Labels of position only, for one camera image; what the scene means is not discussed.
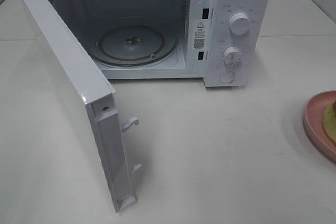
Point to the white microwave door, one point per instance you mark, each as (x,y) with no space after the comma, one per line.
(86,97)

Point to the round door release button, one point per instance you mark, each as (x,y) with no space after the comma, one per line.
(226,76)

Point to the toast sandwich with lettuce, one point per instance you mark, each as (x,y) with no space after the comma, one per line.
(329,121)

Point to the pink round plate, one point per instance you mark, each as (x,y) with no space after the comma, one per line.
(312,122)

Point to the white microwave oven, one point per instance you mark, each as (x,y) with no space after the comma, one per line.
(201,26)

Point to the white microwave knob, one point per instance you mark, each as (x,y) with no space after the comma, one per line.
(239,22)
(232,55)

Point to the glass microwave turntable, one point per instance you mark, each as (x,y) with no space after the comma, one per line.
(134,45)

